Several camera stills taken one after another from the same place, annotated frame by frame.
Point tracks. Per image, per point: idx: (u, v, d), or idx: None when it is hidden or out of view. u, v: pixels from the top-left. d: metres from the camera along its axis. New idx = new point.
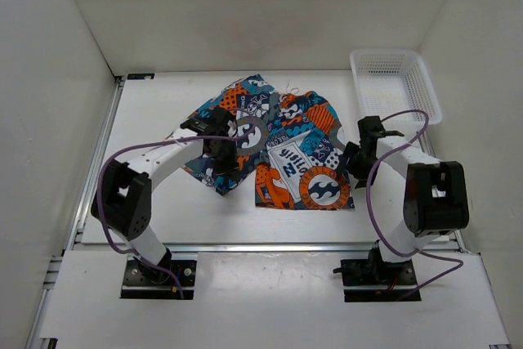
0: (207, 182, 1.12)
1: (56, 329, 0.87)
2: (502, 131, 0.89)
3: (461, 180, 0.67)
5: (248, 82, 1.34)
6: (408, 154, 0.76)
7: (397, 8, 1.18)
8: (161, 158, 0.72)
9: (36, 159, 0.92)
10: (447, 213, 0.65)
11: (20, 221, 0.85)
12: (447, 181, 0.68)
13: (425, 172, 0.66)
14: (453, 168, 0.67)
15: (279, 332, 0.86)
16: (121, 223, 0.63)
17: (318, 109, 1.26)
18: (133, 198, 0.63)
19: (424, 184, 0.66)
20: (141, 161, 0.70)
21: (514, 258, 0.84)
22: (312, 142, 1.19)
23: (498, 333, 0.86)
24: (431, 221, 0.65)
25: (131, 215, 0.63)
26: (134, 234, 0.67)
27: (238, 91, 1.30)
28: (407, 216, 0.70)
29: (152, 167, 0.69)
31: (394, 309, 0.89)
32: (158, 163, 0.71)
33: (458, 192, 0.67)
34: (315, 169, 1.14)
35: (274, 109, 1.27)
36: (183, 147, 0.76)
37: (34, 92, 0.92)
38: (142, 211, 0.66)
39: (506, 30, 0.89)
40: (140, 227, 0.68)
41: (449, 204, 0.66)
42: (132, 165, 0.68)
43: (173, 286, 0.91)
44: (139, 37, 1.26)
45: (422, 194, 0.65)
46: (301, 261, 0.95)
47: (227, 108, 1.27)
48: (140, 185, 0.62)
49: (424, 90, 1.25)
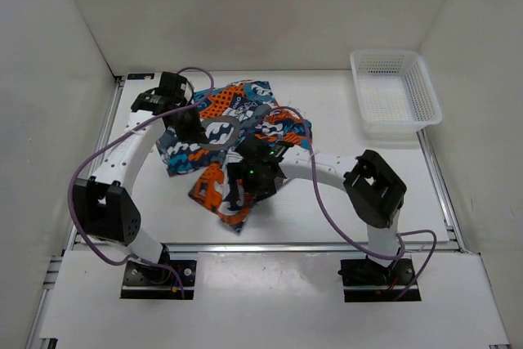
0: (163, 159, 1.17)
1: (56, 329, 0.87)
2: (501, 131, 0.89)
3: (381, 161, 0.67)
5: (251, 86, 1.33)
6: (325, 165, 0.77)
7: (397, 8, 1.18)
8: (126, 158, 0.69)
9: (36, 158, 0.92)
10: (394, 194, 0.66)
11: (19, 220, 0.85)
12: (371, 168, 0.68)
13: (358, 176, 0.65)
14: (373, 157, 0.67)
15: (279, 333, 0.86)
16: (113, 232, 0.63)
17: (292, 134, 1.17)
18: (115, 210, 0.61)
19: (367, 186, 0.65)
20: (108, 170, 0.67)
21: (513, 258, 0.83)
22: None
23: (498, 333, 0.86)
24: (391, 210, 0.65)
25: (122, 223, 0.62)
26: (130, 239, 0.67)
27: (235, 91, 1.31)
28: (366, 218, 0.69)
29: (121, 171, 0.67)
31: (394, 309, 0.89)
32: (125, 164, 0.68)
33: (386, 172, 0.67)
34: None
35: (257, 118, 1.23)
36: (143, 133, 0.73)
37: (34, 91, 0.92)
38: (130, 216, 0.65)
39: (505, 30, 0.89)
40: (134, 229, 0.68)
41: (388, 186, 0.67)
42: (100, 176, 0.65)
43: (173, 286, 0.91)
44: (139, 37, 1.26)
45: (370, 194, 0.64)
46: (301, 261, 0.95)
47: (220, 104, 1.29)
48: (118, 196, 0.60)
49: (423, 90, 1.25)
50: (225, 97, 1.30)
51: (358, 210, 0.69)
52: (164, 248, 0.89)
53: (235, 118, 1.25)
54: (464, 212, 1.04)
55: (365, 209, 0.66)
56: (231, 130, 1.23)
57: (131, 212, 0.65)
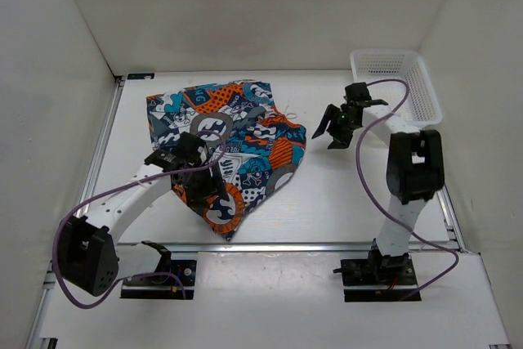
0: (154, 146, 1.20)
1: (56, 329, 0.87)
2: (502, 131, 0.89)
3: (439, 145, 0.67)
5: (250, 85, 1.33)
6: (391, 123, 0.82)
7: (397, 8, 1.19)
8: (122, 205, 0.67)
9: (36, 158, 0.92)
10: (425, 179, 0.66)
11: (20, 220, 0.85)
12: (426, 148, 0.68)
13: (407, 140, 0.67)
14: (431, 135, 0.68)
15: (279, 333, 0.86)
16: (83, 279, 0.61)
17: (285, 140, 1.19)
18: (94, 255, 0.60)
19: (407, 149, 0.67)
20: (101, 212, 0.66)
21: (513, 258, 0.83)
22: (250, 166, 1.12)
23: (498, 333, 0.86)
24: (412, 185, 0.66)
25: (95, 274, 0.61)
26: (100, 290, 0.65)
27: (234, 90, 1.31)
28: (390, 181, 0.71)
29: (113, 217, 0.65)
31: (393, 309, 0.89)
32: (118, 212, 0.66)
33: (435, 158, 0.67)
34: (232, 187, 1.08)
35: (249, 120, 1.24)
36: (147, 187, 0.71)
37: (34, 91, 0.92)
38: (106, 266, 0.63)
39: (505, 30, 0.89)
40: (108, 281, 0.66)
41: (426, 171, 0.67)
42: (91, 218, 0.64)
43: (173, 286, 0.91)
44: (139, 37, 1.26)
45: (404, 158, 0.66)
46: (301, 261, 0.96)
47: (218, 100, 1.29)
48: (100, 242, 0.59)
49: (424, 90, 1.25)
50: (223, 95, 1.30)
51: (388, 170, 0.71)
52: (164, 248, 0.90)
53: (229, 115, 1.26)
54: (464, 212, 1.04)
55: (393, 169, 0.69)
56: (224, 127, 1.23)
57: (109, 264, 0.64)
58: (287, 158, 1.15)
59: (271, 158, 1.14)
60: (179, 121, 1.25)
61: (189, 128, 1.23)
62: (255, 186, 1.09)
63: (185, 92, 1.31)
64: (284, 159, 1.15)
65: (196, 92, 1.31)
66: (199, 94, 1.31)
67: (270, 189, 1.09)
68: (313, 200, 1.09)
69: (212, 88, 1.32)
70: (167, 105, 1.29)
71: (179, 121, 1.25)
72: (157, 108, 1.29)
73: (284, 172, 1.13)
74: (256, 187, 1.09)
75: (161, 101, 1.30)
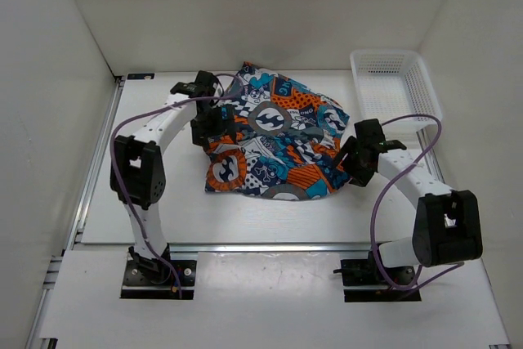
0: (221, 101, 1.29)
1: (55, 329, 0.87)
2: (502, 131, 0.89)
3: (474, 209, 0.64)
5: (330, 108, 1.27)
6: (416, 179, 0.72)
7: (397, 9, 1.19)
8: (163, 125, 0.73)
9: (36, 159, 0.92)
10: (460, 248, 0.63)
11: (20, 221, 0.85)
12: (459, 211, 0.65)
13: (438, 205, 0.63)
14: (466, 198, 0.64)
15: (279, 333, 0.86)
16: (142, 190, 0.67)
17: (315, 168, 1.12)
18: (147, 164, 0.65)
19: (439, 218, 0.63)
20: (145, 131, 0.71)
21: (513, 257, 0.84)
22: (272, 163, 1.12)
23: (498, 333, 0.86)
24: (444, 253, 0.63)
25: (150, 183, 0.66)
26: (155, 199, 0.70)
27: (313, 101, 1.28)
28: (417, 247, 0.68)
29: (157, 135, 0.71)
31: (394, 309, 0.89)
32: (161, 130, 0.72)
33: (471, 224, 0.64)
34: (244, 163, 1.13)
35: (303, 136, 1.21)
36: (179, 110, 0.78)
37: (35, 92, 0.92)
38: (158, 175, 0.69)
39: (505, 32, 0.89)
40: (160, 190, 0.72)
41: (462, 238, 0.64)
42: (137, 136, 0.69)
43: (173, 286, 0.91)
44: (139, 37, 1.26)
45: (435, 230, 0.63)
46: (301, 261, 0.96)
47: (295, 101, 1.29)
48: (151, 153, 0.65)
49: (423, 90, 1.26)
50: (301, 100, 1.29)
51: (416, 234, 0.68)
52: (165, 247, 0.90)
53: (291, 119, 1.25)
54: None
55: (422, 234, 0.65)
56: (279, 125, 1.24)
57: (159, 174, 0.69)
58: (304, 181, 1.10)
59: (292, 170, 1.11)
60: (251, 97, 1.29)
61: (255, 108, 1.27)
62: (261, 179, 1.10)
63: (276, 78, 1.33)
64: (301, 182, 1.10)
65: (284, 83, 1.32)
66: (285, 87, 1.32)
67: (270, 191, 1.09)
68: (312, 199, 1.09)
69: (299, 89, 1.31)
70: (255, 78, 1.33)
71: (252, 97, 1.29)
72: (245, 75, 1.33)
73: (293, 190, 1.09)
74: (261, 179, 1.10)
75: (253, 72, 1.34)
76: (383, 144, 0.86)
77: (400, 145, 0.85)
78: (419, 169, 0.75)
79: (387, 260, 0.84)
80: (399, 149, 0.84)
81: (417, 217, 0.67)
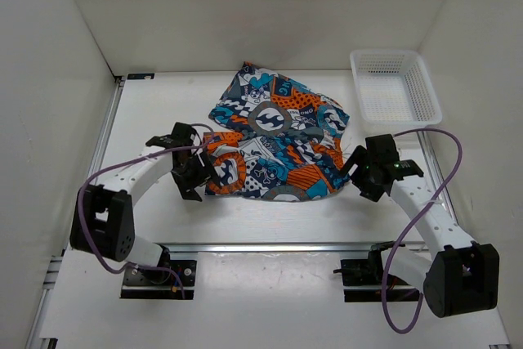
0: (221, 103, 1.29)
1: (56, 329, 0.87)
2: (502, 131, 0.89)
3: (494, 265, 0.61)
5: (330, 109, 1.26)
6: (434, 222, 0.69)
7: (397, 9, 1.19)
8: (136, 174, 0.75)
9: (36, 159, 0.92)
10: (474, 302, 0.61)
11: (19, 220, 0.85)
12: (477, 263, 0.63)
13: (458, 260, 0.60)
14: (485, 251, 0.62)
15: (279, 332, 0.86)
16: (106, 245, 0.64)
17: (315, 170, 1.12)
18: (116, 215, 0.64)
19: (458, 272, 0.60)
20: (117, 180, 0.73)
21: (514, 257, 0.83)
22: (271, 165, 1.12)
23: (498, 333, 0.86)
24: (457, 308, 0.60)
25: (117, 238, 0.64)
26: (121, 257, 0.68)
27: (313, 101, 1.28)
28: (428, 294, 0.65)
29: (128, 183, 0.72)
31: (394, 310, 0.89)
32: (133, 180, 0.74)
33: (489, 277, 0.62)
34: (243, 166, 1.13)
35: (303, 136, 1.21)
36: (154, 161, 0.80)
37: (36, 91, 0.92)
38: (126, 230, 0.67)
39: (505, 32, 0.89)
40: (127, 248, 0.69)
41: (477, 292, 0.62)
42: (107, 185, 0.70)
43: (173, 286, 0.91)
44: (139, 37, 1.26)
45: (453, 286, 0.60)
46: (301, 261, 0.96)
47: (295, 102, 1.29)
48: (121, 202, 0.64)
49: (423, 90, 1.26)
50: (301, 100, 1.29)
51: (428, 282, 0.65)
52: (163, 248, 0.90)
53: (291, 118, 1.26)
54: (464, 213, 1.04)
55: (437, 288, 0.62)
56: (279, 125, 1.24)
57: (127, 229, 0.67)
58: (304, 184, 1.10)
59: (292, 171, 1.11)
60: (251, 97, 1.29)
61: (255, 108, 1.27)
62: (261, 181, 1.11)
63: (276, 78, 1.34)
64: (301, 184, 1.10)
65: (284, 83, 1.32)
66: (285, 87, 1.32)
67: (270, 193, 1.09)
68: (312, 200, 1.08)
69: (299, 89, 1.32)
70: (255, 78, 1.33)
71: (251, 97, 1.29)
72: (244, 75, 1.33)
73: (293, 191, 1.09)
74: (261, 181, 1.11)
75: (253, 72, 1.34)
76: (399, 167, 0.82)
77: (417, 172, 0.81)
78: (440, 212, 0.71)
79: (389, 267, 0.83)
80: (417, 177, 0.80)
81: (432, 268, 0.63)
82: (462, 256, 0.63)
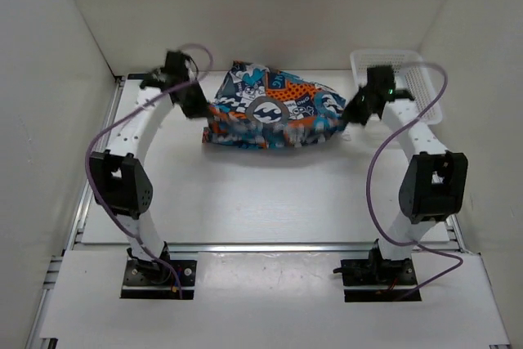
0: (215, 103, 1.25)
1: (56, 329, 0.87)
2: (502, 130, 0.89)
3: (462, 172, 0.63)
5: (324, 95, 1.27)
6: (414, 134, 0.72)
7: (398, 8, 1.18)
8: (137, 131, 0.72)
9: (37, 159, 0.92)
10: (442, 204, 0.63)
11: (20, 219, 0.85)
12: (447, 172, 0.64)
13: (427, 163, 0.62)
14: (456, 158, 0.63)
15: (280, 333, 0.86)
16: (128, 202, 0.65)
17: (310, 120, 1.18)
18: (129, 176, 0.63)
19: (426, 174, 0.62)
20: (121, 143, 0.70)
21: (514, 257, 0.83)
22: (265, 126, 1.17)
23: (498, 333, 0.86)
24: (425, 208, 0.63)
25: (136, 193, 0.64)
26: (143, 210, 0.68)
27: (308, 90, 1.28)
28: (403, 198, 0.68)
29: (133, 145, 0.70)
31: (394, 309, 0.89)
32: (136, 138, 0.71)
33: (458, 183, 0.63)
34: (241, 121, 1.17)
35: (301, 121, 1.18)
36: (152, 109, 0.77)
37: (36, 92, 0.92)
38: (143, 184, 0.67)
39: (505, 32, 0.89)
40: (147, 199, 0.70)
41: (444, 194, 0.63)
42: (113, 150, 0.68)
43: (173, 286, 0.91)
44: (139, 37, 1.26)
45: (421, 185, 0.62)
46: (301, 261, 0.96)
47: (290, 95, 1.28)
48: (130, 166, 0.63)
49: (423, 90, 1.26)
50: (297, 91, 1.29)
51: (403, 186, 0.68)
52: (163, 246, 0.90)
53: (288, 109, 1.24)
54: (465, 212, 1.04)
55: (409, 187, 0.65)
56: (279, 118, 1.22)
57: (144, 181, 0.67)
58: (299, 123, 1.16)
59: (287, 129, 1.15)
60: (247, 94, 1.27)
61: (252, 103, 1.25)
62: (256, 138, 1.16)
63: (268, 73, 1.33)
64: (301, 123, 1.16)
65: (278, 77, 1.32)
66: (279, 79, 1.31)
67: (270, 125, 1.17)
68: (313, 199, 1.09)
69: (292, 80, 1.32)
70: (247, 73, 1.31)
71: (246, 93, 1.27)
72: (237, 73, 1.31)
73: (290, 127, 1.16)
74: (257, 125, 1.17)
75: (244, 69, 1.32)
76: (393, 92, 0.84)
77: (409, 93, 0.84)
78: (422, 125, 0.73)
79: (385, 252, 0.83)
80: (408, 101, 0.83)
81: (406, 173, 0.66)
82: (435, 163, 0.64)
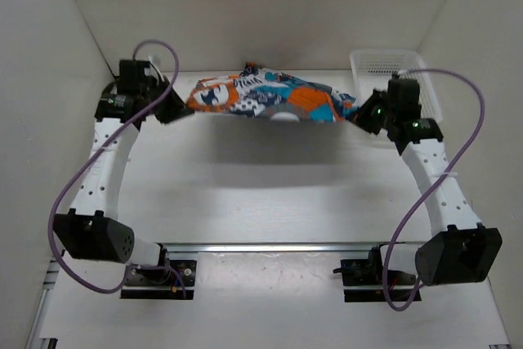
0: None
1: (56, 329, 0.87)
2: (502, 131, 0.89)
3: (495, 248, 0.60)
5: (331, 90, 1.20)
6: (443, 197, 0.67)
7: (397, 8, 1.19)
8: (103, 181, 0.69)
9: (36, 159, 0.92)
10: (463, 277, 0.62)
11: (20, 219, 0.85)
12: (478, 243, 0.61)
13: (452, 246, 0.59)
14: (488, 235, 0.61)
15: (279, 333, 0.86)
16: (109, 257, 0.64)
17: (320, 96, 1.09)
18: (105, 240, 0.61)
19: (452, 256, 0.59)
20: (86, 197, 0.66)
21: (514, 257, 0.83)
22: (265, 90, 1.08)
23: (498, 334, 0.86)
24: (444, 279, 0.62)
25: (115, 252, 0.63)
26: (126, 258, 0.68)
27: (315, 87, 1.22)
28: (421, 261, 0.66)
29: (100, 198, 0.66)
31: (394, 309, 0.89)
32: (103, 190, 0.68)
33: (486, 257, 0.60)
34: (235, 95, 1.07)
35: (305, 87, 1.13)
36: (114, 149, 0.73)
37: (36, 92, 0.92)
38: (121, 239, 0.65)
39: (505, 33, 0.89)
40: (129, 245, 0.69)
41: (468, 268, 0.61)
42: (79, 208, 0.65)
43: (173, 286, 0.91)
44: (139, 37, 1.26)
45: (444, 265, 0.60)
46: (301, 261, 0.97)
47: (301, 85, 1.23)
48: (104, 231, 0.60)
49: (423, 90, 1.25)
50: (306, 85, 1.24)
51: (422, 252, 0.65)
52: (162, 246, 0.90)
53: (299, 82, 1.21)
54: None
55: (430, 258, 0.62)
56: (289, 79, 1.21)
57: (122, 235, 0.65)
58: (304, 105, 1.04)
59: (295, 95, 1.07)
60: None
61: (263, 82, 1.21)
62: (257, 101, 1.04)
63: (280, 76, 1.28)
64: (303, 105, 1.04)
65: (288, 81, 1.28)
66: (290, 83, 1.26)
67: (267, 111, 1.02)
68: (312, 199, 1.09)
69: None
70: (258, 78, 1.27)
71: None
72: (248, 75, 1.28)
73: (294, 111, 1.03)
74: (257, 101, 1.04)
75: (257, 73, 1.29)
76: (418, 125, 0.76)
77: (431, 123, 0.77)
78: (449, 182, 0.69)
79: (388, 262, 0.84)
80: (435, 140, 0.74)
81: (430, 243, 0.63)
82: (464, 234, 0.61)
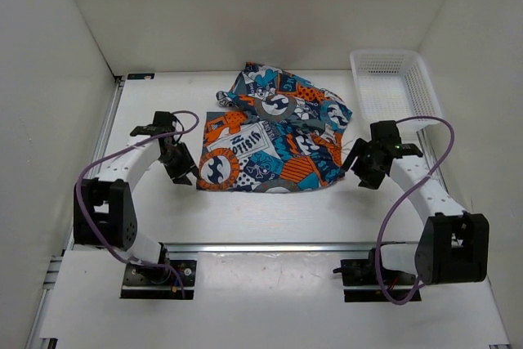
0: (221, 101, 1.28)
1: (56, 329, 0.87)
2: (502, 131, 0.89)
3: (485, 234, 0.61)
5: (330, 105, 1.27)
6: (427, 193, 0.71)
7: (397, 9, 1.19)
8: (128, 163, 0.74)
9: (36, 159, 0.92)
10: (462, 271, 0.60)
11: (20, 219, 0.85)
12: (467, 233, 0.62)
13: (445, 225, 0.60)
14: (476, 221, 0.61)
15: (280, 333, 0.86)
16: (113, 234, 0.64)
17: (309, 163, 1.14)
18: (118, 202, 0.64)
19: (446, 237, 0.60)
20: (110, 172, 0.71)
21: (514, 257, 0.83)
22: (263, 162, 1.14)
23: (498, 334, 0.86)
24: (445, 275, 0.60)
25: (122, 223, 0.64)
26: (128, 245, 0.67)
27: (316, 96, 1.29)
28: (418, 264, 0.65)
29: (123, 172, 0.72)
31: (394, 309, 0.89)
32: (127, 168, 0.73)
33: (479, 247, 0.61)
34: (236, 163, 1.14)
35: (304, 127, 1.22)
36: (142, 149, 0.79)
37: (35, 92, 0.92)
38: (129, 217, 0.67)
39: (505, 33, 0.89)
40: (131, 235, 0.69)
41: (465, 261, 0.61)
42: (103, 177, 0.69)
43: (173, 286, 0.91)
44: (139, 37, 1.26)
45: (440, 250, 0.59)
46: (301, 261, 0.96)
47: (301, 95, 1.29)
48: (119, 190, 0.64)
49: (423, 90, 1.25)
50: (307, 93, 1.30)
51: (419, 252, 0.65)
52: (162, 245, 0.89)
53: (295, 103, 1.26)
54: None
55: (426, 252, 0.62)
56: (284, 108, 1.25)
57: (130, 215, 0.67)
58: (297, 176, 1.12)
59: (287, 166, 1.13)
60: (259, 95, 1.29)
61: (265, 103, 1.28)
62: (253, 176, 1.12)
63: (281, 73, 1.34)
64: (292, 176, 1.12)
65: (289, 79, 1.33)
66: (290, 82, 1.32)
67: (262, 186, 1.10)
68: (312, 199, 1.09)
69: (304, 84, 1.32)
70: (260, 75, 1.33)
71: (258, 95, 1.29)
72: (249, 73, 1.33)
73: (285, 184, 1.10)
74: (253, 176, 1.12)
75: (257, 70, 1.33)
76: (400, 147, 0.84)
77: (417, 150, 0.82)
78: (432, 181, 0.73)
79: (388, 262, 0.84)
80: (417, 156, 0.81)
81: (423, 236, 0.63)
82: (453, 225, 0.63)
